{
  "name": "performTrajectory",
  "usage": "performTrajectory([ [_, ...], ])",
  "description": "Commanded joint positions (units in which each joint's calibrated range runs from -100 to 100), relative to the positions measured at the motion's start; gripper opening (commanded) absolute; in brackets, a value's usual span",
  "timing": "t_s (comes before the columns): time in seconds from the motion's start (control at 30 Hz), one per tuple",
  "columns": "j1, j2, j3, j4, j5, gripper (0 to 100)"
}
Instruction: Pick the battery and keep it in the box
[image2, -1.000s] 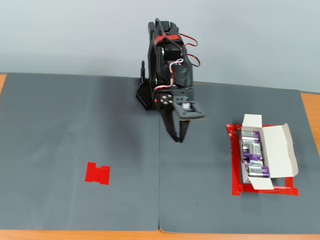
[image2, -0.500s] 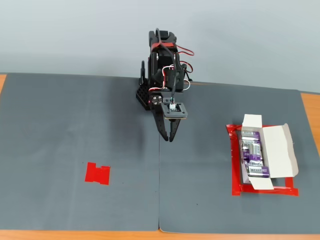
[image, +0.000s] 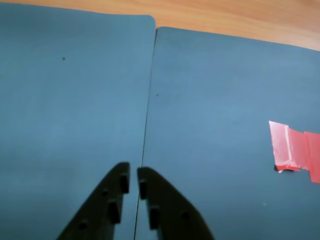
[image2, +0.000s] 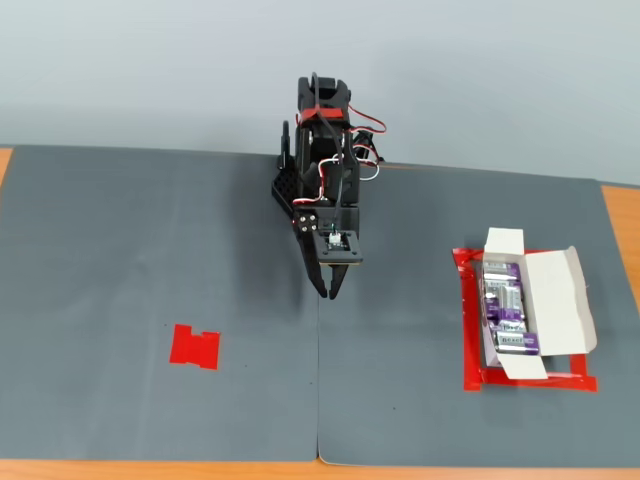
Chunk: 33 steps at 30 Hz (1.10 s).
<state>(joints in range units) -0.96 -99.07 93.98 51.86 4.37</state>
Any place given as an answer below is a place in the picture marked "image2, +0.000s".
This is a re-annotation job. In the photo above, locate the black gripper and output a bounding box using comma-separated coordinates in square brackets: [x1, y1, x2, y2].
[292, 206, 361, 302]

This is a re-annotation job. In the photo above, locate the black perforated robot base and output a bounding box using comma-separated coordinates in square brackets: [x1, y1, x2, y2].
[269, 159, 302, 221]

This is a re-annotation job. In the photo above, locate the white cardboard box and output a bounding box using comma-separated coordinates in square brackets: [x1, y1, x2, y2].
[480, 227, 599, 382]

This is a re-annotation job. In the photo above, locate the grey rubber mat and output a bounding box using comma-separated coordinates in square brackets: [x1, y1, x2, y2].
[0, 144, 321, 462]
[317, 160, 640, 470]

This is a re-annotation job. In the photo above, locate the red tape band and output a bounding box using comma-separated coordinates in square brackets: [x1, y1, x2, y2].
[298, 106, 351, 124]

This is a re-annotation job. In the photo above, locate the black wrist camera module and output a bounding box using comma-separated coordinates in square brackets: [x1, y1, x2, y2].
[313, 228, 365, 268]

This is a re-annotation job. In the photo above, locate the red white black servo wire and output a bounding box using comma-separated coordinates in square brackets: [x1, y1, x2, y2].
[347, 104, 389, 181]
[292, 154, 346, 207]

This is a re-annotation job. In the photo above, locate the black power cable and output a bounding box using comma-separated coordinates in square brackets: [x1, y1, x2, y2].
[349, 127, 386, 166]

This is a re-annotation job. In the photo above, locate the red tape frame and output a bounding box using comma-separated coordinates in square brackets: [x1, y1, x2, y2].
[451, 246, 600, 395]

